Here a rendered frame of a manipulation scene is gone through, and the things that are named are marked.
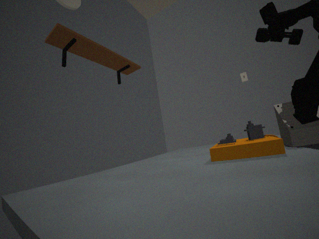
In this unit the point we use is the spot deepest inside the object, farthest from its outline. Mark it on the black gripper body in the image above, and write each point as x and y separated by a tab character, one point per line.
295	36

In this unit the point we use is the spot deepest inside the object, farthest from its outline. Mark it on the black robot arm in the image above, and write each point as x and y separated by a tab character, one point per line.
305	91

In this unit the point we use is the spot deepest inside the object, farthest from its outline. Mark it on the orange flat plate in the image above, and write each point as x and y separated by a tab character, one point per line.
230	148

